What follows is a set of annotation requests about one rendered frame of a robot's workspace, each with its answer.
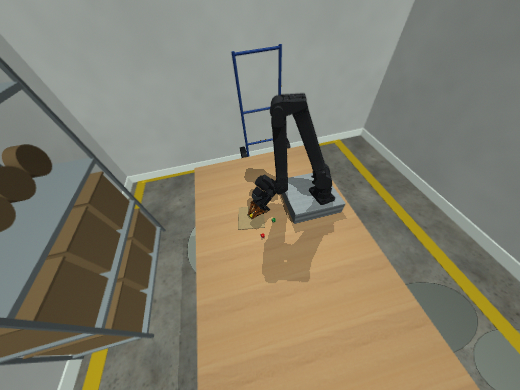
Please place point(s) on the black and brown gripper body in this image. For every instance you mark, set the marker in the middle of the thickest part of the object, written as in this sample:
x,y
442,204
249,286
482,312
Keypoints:
x,y
261,205

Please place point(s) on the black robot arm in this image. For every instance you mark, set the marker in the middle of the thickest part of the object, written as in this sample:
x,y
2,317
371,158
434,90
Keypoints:
x,y
295,104

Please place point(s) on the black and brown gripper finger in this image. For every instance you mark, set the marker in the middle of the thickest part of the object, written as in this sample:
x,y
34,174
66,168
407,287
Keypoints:
x,y
256,212
251,206

